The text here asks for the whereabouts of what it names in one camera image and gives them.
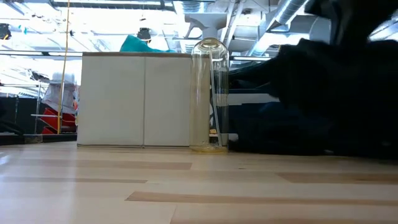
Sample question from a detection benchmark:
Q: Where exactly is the navy fabric storage bin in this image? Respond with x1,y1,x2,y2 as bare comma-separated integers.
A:
228,62,330,154

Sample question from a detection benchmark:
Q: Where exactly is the white wrapped bundle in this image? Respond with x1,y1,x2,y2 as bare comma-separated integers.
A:
42,72,78,114

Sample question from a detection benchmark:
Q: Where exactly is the metal rack with red bins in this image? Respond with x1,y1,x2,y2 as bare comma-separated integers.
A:
30,73,78,135

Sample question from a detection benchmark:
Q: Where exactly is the teal cloth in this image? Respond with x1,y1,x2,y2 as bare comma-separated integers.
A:
119,34,178,54

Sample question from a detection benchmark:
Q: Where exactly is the black garment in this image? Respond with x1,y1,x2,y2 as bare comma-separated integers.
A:
228,37,398,159

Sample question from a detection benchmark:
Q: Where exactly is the yellow hanging cable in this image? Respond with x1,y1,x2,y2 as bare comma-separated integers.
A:
57,0,72,135

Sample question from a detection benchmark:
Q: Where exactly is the beige fabric storage bin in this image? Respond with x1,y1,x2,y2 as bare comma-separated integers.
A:
76,52,193,148

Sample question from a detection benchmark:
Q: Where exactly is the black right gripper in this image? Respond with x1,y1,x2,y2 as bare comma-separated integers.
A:
304,0,398,22

